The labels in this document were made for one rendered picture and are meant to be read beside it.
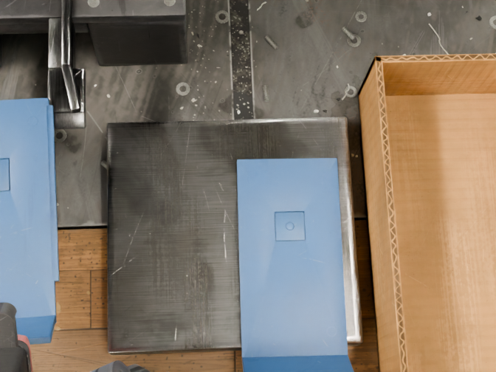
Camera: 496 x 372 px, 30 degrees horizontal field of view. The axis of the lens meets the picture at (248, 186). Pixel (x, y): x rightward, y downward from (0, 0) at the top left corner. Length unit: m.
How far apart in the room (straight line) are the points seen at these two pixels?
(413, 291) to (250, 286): 0.12
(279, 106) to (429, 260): 0.15
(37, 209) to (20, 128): 0.05
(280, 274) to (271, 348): 0.05
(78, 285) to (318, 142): 0.19
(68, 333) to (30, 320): 0.09
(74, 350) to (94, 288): 0.04
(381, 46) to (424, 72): 0.07
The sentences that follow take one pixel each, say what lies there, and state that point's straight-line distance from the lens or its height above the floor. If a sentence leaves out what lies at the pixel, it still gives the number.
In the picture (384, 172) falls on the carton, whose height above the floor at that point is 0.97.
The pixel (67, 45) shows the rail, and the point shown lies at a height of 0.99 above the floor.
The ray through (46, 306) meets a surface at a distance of 0.56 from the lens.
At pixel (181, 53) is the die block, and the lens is 0.67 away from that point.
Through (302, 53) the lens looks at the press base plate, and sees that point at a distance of 0.70.
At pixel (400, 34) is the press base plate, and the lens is 0.72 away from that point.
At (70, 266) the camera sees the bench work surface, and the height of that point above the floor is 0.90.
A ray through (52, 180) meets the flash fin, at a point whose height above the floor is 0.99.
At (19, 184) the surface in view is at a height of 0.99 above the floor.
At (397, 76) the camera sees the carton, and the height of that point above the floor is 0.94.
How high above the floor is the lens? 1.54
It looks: 75 degrees down
